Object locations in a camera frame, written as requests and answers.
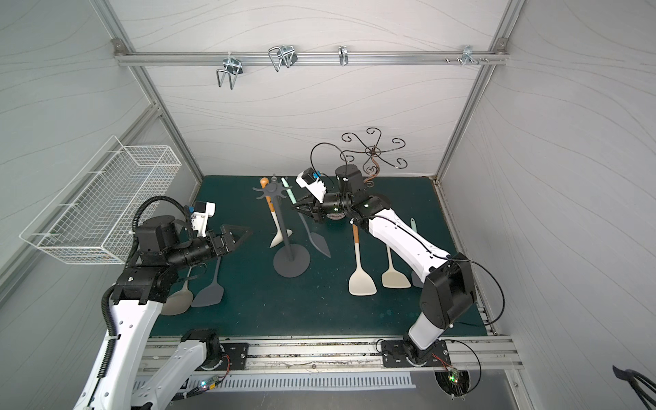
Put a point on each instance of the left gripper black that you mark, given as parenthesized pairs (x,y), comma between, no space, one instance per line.
(222,243)

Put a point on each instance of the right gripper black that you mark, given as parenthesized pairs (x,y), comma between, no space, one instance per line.
(318,205)

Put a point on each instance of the grey utensil mint handle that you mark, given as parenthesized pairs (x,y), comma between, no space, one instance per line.
(318,241)

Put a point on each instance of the grey turner mint handle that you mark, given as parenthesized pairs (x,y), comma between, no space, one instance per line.
(213,293)

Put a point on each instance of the white spatula light wood handle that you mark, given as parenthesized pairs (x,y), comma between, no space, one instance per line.
(360,283)

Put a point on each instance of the cream spatula mint handle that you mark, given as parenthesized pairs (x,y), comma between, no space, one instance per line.
(392,278)

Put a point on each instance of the grey spatula mint handle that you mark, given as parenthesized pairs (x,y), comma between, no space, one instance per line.
(416,281)

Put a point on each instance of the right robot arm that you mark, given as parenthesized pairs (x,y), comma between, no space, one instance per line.
(351,181)

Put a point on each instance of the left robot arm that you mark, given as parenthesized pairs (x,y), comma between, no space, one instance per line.
(167,237)

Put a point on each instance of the grey utensil rack stand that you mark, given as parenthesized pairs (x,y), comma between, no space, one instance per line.
(293,259)

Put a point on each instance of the brown metal scroll stand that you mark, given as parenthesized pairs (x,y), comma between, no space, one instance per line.
(374,153)

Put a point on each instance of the white vent strip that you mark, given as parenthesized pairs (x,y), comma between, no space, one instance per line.
(326,381)

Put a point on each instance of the small metal hook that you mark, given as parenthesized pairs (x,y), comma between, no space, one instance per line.
(343,56)

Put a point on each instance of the metal double hook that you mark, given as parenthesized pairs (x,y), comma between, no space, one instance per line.
(228,74)

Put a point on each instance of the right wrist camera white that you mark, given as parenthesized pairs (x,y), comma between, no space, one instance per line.
(310,180)

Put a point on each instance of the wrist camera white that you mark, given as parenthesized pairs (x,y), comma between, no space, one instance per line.
(310,180)
(202,218)

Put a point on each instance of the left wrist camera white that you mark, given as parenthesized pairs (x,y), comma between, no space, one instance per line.
(202,218)

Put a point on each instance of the cream utensil orange handle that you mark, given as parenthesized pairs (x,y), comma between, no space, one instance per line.
(278,237)

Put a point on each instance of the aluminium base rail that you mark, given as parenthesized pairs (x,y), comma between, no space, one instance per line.
(351,354)

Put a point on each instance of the white wire basket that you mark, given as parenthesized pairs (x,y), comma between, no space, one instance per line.
(89,222)

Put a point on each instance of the metal wire hook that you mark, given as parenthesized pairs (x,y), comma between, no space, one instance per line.
(282,56)

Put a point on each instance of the aluminium top rail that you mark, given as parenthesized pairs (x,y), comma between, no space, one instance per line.
(329,58)

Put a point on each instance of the metal bracket hook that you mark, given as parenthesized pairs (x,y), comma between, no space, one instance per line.
(467,57)

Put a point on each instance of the black cable bundle corner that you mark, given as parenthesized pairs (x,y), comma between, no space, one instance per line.
(643,386)

